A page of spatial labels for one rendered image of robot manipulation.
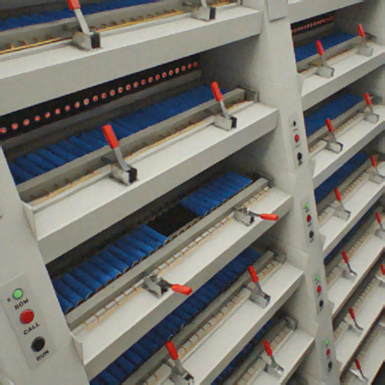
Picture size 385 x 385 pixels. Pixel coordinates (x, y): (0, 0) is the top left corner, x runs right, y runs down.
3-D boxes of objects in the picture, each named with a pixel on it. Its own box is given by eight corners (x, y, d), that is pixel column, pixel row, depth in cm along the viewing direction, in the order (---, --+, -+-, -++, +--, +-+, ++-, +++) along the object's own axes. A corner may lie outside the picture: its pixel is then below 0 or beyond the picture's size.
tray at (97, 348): (289, 210, 109) (296, 175, 104) (85, 385, 68) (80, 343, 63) (219, 178, 119) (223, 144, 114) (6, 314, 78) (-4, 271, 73)
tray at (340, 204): (396, 177, 162) (409, 142, 155) (318, 265, 122) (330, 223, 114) (342, 156, 172) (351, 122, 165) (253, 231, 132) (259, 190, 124)
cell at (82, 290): (70, 278, 80) (95, 297, 76) (61, 284, 79) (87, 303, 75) (69, 271, 79) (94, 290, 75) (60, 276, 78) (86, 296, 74)
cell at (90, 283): (79, 272, 81) (105, 290, 78) (70, 278, 80) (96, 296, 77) (78, 265, 80) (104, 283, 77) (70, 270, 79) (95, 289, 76)
